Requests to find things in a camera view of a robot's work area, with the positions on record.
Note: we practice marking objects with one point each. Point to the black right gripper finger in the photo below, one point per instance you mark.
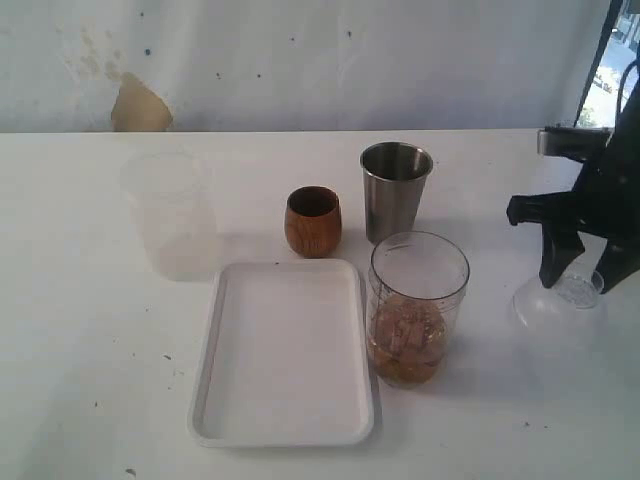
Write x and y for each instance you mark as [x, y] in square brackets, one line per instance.
[617, 262]
[556, 213]

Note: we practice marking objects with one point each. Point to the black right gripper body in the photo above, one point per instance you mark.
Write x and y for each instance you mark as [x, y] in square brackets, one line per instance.
[608, 185]

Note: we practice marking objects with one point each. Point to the clear plastic dome lid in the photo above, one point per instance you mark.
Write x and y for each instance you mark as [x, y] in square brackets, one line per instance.
[573, 306]

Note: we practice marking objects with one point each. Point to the stainless steel cup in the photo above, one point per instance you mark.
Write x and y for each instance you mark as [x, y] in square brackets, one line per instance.
[394, 177]

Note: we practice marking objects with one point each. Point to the brown wooden cup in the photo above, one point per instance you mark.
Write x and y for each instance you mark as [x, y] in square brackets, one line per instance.
[313, 221]

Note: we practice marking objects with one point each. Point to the clear plastic shaker cup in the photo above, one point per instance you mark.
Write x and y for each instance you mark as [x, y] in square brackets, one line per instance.
[416, 282]

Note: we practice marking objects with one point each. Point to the white plastic tray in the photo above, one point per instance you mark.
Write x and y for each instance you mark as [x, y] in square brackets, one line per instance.
[283, 362]

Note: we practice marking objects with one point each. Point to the translucent plastic container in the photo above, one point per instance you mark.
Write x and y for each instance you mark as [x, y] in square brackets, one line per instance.
[171, 202]

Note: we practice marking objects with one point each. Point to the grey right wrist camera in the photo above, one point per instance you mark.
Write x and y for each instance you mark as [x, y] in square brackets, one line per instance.
[577, 144]

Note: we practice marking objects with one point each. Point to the dark window frame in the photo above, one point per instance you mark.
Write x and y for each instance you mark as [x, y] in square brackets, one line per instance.
[606, 30]

